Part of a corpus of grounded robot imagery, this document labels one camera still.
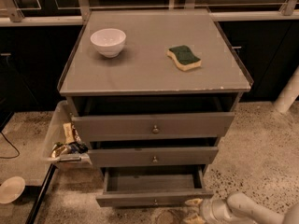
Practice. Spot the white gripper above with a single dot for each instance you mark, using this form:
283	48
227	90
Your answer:
206	208

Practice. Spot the grey bottom drawer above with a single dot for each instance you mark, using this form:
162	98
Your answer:
152	186

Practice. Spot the grey drawer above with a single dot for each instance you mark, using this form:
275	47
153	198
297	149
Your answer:
158	156
152	186
155	126

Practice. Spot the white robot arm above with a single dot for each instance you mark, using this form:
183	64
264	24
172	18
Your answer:
256	176

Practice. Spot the grey middle drawer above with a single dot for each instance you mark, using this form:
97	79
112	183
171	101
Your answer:
158	156

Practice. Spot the grey top drawer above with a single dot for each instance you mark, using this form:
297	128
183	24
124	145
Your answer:
155	126

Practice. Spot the grey wooden drawer cabinet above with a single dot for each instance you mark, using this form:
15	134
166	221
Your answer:
143	80

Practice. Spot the dark blue snack packet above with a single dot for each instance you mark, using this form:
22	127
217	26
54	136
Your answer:
78	148

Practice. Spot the gold foil snack packet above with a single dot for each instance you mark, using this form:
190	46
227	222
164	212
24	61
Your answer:
60	149

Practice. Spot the green and yellow sponge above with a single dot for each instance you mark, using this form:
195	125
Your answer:
183	58

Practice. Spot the tan snack packet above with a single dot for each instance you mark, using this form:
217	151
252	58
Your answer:
68	133

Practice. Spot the white ceramic bowl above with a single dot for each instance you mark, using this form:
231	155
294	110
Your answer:
109	42

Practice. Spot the black floor rail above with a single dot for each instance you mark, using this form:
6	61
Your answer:
41	195

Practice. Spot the metal railing frame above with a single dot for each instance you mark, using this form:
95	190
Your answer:
34	12

